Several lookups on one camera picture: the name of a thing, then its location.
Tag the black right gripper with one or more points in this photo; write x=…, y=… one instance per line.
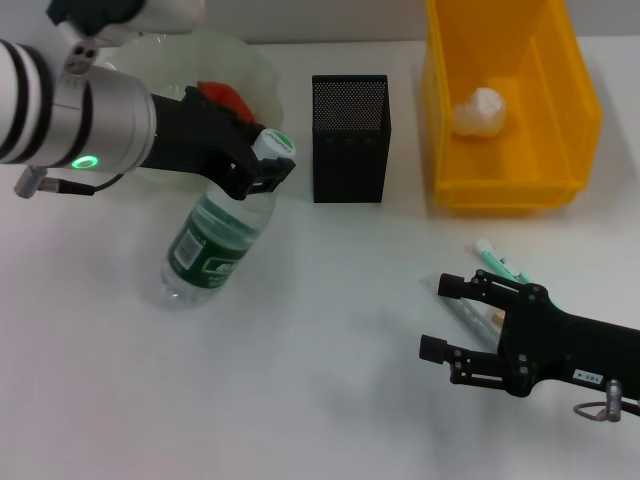
x=560, y=345

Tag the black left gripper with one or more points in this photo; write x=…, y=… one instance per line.
x=190, y=140

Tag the red-orange fruit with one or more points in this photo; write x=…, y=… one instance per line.
x=225, y=97

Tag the green toothbrush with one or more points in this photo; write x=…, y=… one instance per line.
x=492, y=257

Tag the green label water bottle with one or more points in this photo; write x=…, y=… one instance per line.
x=210, y=250

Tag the white paper ball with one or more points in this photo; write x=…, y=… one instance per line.
x=480, y=112

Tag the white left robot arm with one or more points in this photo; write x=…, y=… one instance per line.
x=110, y=120

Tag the silver glitter pen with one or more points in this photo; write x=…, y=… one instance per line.
x=475, y=320

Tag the tan eraser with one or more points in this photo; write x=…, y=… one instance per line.
x=496, y=317

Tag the translucent wavy fruit plate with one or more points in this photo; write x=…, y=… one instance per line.
x=225, y=60

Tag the black mesh pen holder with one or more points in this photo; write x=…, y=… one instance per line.
x=350, y=150

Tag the yellow plastic bin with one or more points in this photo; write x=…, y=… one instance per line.
x=550, y=125

